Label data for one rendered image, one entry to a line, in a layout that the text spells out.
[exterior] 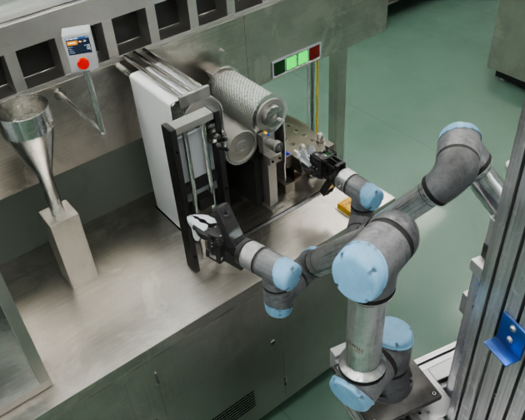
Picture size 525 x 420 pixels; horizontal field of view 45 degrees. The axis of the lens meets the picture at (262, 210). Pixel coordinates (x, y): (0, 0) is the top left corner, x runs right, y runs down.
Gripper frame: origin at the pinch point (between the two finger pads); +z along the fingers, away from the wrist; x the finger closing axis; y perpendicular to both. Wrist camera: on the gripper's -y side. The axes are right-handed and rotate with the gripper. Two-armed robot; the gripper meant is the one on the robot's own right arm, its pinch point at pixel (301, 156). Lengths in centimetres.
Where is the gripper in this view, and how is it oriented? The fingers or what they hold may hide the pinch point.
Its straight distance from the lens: 215.6
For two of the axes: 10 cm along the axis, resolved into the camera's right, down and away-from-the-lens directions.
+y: -0.7, -7.5, -6.6
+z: -6.1, -4.9, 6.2
